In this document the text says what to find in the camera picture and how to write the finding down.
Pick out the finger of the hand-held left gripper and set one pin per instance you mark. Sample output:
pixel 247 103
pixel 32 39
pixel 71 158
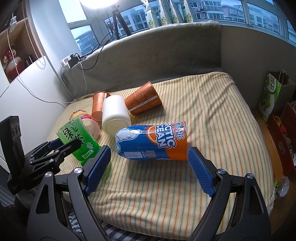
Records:
pixel 67 150
pixel 49 146

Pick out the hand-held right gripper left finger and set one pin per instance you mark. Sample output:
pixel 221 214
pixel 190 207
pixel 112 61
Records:
pixel 99 168

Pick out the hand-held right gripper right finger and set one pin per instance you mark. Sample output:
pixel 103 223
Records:
pixel 200 171

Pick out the green tea carton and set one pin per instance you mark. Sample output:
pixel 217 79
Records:
pixel 81 139

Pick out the blue and orange cup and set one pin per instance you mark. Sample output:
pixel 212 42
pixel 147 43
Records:
pixel 148 143

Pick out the beige cup with red band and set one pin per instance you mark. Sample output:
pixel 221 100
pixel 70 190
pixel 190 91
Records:
pixel 90 126

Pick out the brown patterned paper cup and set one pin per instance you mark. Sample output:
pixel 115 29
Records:
pixel 143 99
pixel 98 104

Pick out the white plastic cup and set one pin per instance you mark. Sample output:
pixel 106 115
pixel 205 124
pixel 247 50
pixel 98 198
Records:
pixel 115 113

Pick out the striped bed mattress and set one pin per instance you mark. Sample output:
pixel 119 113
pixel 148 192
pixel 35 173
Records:
pixel 161 185

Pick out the red and white jar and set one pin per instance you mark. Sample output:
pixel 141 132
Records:
pixel 15 68

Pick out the round clear lid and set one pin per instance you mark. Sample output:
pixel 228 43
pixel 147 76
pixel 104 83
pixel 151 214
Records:
pixel 282 186

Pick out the red paper bag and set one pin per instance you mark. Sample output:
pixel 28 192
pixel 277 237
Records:
pixel 279 143
pixel 290 115

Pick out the white power strip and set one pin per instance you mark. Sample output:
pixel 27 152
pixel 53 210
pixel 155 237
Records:
pixel 64 62

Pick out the black charger plug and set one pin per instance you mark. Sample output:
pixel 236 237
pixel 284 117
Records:
pixel 74 59

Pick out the red ceramic pot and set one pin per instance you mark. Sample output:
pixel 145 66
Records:
pixel 7 56

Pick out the green paper bag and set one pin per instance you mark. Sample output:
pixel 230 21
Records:
pixel 270 92

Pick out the grey padded headboard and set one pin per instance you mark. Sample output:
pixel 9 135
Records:
pixel 173 51

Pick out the black tripod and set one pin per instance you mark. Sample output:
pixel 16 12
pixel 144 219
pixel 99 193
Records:
pixel 116 20

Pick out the wooden wall shelf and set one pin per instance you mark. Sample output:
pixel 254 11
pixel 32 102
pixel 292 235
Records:
pixel 23 29

